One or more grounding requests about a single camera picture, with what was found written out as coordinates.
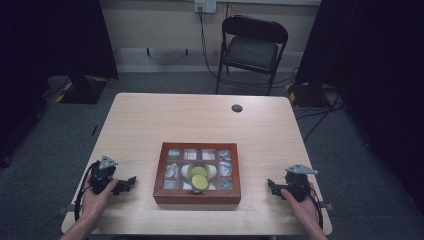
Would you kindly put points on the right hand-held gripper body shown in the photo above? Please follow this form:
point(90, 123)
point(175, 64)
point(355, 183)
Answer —
point(298, 185)

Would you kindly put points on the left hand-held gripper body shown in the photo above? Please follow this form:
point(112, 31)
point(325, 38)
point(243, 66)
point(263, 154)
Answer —
point(101, 173)

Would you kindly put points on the wooden box with glass lid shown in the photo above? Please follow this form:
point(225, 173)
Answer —
point(160, 196)

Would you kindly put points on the person's right hand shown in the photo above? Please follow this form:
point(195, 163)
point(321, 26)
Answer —
point(301, 210)

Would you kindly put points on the person's left hand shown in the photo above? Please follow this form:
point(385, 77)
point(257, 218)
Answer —
point(95, 200)

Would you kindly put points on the grey tape piece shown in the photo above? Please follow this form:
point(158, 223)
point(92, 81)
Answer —
point(329, 206)
point(65, 209)

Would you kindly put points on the group of white sachets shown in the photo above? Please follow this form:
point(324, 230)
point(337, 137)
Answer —
point(172, 170)

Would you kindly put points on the white capsule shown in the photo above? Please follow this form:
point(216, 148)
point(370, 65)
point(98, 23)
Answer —
point(212, 170)
point(184, 171)

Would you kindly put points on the black stand base striped tape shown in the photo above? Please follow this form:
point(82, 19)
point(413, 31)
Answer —
point(81, 91)
point(305, 95)

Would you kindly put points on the dark round table grommet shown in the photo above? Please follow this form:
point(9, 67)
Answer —
point(237, 108)

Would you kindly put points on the black curtain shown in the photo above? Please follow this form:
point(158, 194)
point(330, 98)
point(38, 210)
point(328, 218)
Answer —
point(50, 50)
point(376, 66)

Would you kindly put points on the black folding chair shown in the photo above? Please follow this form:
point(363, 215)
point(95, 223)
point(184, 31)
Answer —
point(250, 51)

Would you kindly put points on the white wall socket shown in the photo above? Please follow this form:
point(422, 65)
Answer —
point(208, 6)

